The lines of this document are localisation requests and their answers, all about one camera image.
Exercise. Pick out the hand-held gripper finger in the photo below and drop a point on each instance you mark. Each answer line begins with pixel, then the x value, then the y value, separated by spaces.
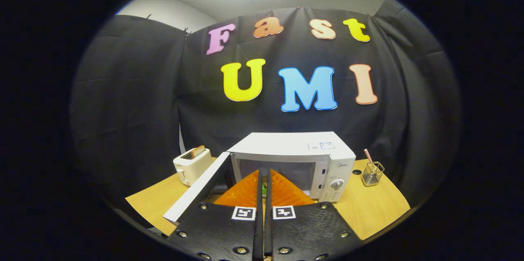
pixel 259 212
pixel 268 212

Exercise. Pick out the toy sandwich with green lettuce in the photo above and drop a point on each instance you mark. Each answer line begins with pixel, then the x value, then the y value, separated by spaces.
pixel 264 190

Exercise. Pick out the white microwave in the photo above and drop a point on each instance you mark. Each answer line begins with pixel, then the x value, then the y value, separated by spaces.
pixel 286 142

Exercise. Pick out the cream toaster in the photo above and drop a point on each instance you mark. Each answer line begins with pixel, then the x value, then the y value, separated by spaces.
pixel 192 167

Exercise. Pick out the toast slice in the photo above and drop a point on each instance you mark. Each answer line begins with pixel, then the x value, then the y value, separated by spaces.
pixel 198 151

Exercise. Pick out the pink striped straw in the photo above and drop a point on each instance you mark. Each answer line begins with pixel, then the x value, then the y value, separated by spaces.
pixel 368 156

